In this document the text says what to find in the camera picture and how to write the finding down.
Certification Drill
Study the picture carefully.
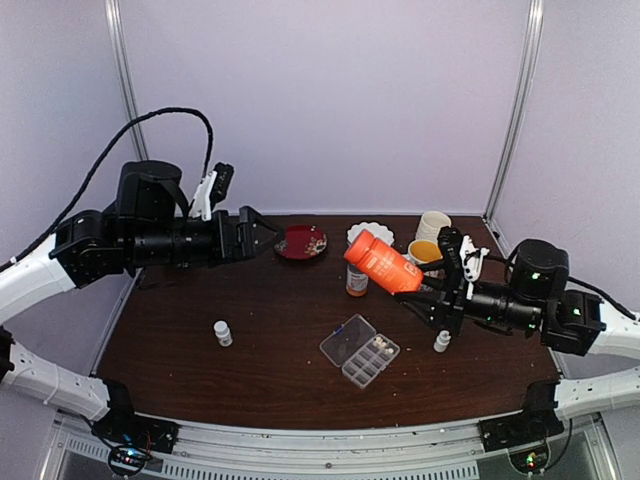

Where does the clear plastic pill organizer box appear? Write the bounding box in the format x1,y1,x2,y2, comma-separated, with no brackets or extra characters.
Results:
319,314,401,389

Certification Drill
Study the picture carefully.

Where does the aluminium frame post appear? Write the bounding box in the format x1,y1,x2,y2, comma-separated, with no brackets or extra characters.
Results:
104,0,169,224
483,0,545,224

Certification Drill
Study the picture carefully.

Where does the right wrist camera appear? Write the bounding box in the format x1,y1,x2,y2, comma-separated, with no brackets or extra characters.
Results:
459,235,490,301

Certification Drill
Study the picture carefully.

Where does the grey cap supplement bottle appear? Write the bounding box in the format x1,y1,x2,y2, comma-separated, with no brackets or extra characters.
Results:
346,263,369,297

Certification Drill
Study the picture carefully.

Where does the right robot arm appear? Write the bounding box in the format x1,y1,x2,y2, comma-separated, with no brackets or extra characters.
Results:
395,227,639,442

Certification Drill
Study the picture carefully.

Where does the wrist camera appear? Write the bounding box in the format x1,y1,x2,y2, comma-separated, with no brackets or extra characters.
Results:
189,162,235,221
459,235,490,301

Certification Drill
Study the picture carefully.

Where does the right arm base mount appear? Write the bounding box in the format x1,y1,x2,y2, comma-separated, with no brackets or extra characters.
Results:
478,412,565,452

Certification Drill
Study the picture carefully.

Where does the red floral plate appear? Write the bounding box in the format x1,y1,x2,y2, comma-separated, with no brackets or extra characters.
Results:
274,225,328,260

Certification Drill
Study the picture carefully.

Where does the floral mug yellow inside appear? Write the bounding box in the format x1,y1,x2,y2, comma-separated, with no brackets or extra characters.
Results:
403,239,443,267

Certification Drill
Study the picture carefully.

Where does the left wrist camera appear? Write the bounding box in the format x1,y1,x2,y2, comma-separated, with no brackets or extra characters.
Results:
189,162,235,221

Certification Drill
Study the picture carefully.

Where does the white scalloped bowl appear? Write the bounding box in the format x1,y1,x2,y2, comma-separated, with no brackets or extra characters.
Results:
346,222,395,246

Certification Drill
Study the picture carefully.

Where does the orange pill bottle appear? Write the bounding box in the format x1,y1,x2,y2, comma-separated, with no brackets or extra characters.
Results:
344,230,424,295

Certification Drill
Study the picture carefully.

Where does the left aluminium frame post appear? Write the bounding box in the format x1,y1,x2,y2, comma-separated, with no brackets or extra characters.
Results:
104,0,169,224

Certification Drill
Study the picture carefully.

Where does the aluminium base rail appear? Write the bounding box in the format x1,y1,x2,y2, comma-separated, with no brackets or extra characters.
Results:
35,412,623,479

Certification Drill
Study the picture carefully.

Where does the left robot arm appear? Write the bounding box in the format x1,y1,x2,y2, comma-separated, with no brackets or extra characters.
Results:
1,160,285,444

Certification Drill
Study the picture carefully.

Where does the right aluminium frame post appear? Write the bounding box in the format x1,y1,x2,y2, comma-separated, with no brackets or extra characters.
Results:
483,0,545,224

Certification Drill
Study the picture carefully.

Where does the small white bottle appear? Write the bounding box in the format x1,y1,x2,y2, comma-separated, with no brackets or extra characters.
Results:
212,320,233,347
433,330,451,353

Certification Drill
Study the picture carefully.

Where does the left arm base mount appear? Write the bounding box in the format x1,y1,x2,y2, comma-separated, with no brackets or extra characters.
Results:
92,412,179,454

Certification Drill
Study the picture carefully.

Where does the cream ribbed mug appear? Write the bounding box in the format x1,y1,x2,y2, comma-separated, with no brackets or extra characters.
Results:
414,211,452,243

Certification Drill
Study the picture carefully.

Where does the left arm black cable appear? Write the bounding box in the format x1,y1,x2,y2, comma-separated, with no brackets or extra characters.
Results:
9,108,215,264

